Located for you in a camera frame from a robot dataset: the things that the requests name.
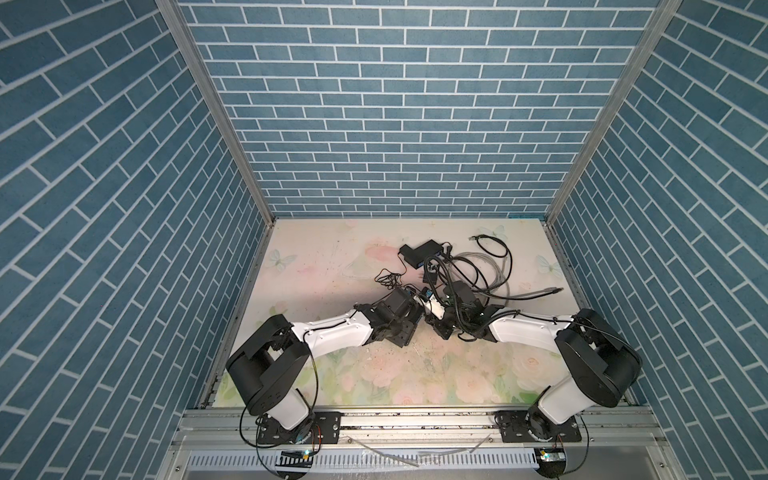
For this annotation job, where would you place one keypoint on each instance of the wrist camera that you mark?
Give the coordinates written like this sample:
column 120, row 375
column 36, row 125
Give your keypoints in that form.
column 432, row 306
column 413, row 292

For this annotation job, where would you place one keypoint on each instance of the black network switch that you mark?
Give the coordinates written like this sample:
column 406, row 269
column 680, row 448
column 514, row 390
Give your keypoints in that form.
column 416, row 257

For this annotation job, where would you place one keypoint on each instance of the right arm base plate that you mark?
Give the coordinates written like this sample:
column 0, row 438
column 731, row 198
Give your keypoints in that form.
column 521, row 426

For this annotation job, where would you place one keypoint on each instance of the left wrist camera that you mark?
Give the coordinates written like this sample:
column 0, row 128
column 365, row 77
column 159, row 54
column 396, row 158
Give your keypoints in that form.
column 413, row 292

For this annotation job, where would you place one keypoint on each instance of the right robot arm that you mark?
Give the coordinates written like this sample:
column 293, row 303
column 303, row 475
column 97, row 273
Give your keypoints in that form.
column 601, row 365

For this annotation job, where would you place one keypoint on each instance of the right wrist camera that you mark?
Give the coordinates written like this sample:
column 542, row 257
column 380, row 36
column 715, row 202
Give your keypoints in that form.
column 432, row 306

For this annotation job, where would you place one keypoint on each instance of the small black power adapter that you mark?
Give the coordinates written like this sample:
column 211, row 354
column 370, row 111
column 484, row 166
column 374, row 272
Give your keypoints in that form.
column 431, row 273

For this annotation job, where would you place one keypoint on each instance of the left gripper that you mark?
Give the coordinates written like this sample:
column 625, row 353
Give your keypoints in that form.
column 410, row 329

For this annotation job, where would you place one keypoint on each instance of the long black switch box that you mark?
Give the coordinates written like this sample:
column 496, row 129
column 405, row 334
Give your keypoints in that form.
column 401, row 332

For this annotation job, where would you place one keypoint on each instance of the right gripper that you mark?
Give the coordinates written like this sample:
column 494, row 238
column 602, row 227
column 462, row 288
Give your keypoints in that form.
column 434, row 323

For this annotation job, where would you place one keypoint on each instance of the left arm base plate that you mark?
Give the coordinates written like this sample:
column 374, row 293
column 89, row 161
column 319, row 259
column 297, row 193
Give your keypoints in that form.
column 319, row 427

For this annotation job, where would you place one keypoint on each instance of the black wall plug adapter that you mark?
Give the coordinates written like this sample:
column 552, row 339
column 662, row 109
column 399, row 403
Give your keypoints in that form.
column 393, row 279

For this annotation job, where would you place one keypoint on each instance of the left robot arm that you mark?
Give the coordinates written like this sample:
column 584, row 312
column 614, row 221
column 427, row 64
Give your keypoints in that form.
column 266, row 366

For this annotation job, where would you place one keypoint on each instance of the aluminium front rail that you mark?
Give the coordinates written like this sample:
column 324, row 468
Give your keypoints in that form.
column 431, row 427

